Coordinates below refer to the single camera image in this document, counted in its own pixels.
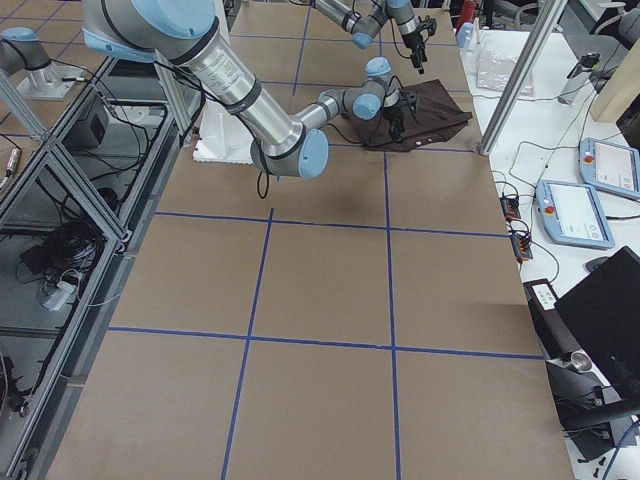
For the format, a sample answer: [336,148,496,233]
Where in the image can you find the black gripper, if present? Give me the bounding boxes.
[399,15,436,74]
[383,90,418,140]

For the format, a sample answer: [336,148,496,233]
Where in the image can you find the dark brown t-shirt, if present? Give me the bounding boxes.
[349,80,472,152]

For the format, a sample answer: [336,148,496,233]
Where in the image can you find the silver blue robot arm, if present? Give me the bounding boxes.
[309,0,437,75]
[83,1,410,178]

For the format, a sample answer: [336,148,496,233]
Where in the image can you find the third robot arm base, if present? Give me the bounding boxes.
[1,27,84,100]

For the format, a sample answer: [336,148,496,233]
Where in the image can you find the red cylinder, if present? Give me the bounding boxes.
[459,0,477,24]

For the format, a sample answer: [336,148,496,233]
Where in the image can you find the clear plastic bag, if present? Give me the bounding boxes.
[476,50,519,92]

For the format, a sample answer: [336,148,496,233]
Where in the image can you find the silver water bottle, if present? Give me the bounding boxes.
[557,52,600,105]

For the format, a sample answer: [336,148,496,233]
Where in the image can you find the near blue teach pendant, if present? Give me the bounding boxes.
[536,180,615,250]

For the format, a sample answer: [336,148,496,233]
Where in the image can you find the blue teach pendant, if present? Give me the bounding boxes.
[579,138,639,200]
[536,180,615,250]

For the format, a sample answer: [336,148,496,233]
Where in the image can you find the far blue teach pendant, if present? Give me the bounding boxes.
[579,138,639,200]

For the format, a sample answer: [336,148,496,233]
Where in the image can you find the black monitor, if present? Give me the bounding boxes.
[555,246,639,398]

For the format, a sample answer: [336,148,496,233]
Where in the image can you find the white power strip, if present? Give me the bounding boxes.
[41,280,77,311]

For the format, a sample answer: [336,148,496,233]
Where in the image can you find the aluminium frame post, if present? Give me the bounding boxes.
[479,0,568,156]

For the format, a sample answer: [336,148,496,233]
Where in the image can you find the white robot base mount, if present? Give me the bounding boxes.
[191,0,259,165]

